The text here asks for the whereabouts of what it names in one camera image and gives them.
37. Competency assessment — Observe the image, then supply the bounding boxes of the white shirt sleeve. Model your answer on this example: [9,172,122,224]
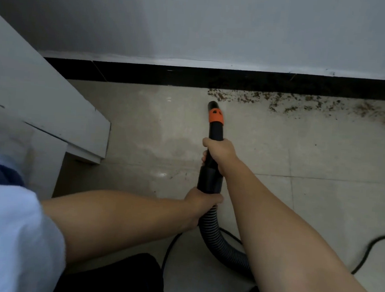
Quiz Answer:
[0,184,72,292]

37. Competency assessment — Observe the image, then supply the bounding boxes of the person's right forearm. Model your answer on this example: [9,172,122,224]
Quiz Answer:
[213,157,385,292]

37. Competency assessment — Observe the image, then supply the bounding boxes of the person's black trousers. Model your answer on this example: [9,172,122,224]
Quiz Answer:
[51,246,272,292]

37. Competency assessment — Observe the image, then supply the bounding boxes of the scattered brown dirt crumbs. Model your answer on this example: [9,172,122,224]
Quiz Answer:
[206,86,385,126]

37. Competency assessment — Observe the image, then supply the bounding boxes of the person's left forearm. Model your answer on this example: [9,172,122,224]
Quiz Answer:
[36,185,192,273]

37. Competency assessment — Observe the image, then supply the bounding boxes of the white wooden cabinet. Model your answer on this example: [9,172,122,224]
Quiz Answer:
[0,7,120,208]

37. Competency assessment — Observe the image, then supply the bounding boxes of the black orange vacuum nozzle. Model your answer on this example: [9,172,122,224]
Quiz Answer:
[196,100,230,195]

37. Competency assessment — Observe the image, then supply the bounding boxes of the black baseboard strip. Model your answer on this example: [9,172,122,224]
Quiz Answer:
[42,54,385,105]

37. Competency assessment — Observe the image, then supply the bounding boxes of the person's right hand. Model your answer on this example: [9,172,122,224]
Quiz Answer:
[200,137,242,177]

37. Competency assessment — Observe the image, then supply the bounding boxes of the black ribbed vacuum hose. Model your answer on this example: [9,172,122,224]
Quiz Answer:
[194,205,261,283]

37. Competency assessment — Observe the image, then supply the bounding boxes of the black power cable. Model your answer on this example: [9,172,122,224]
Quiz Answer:
[160,217,385,292]

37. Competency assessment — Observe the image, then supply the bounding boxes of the person's left hand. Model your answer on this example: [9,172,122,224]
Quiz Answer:
[180,186,225,235]

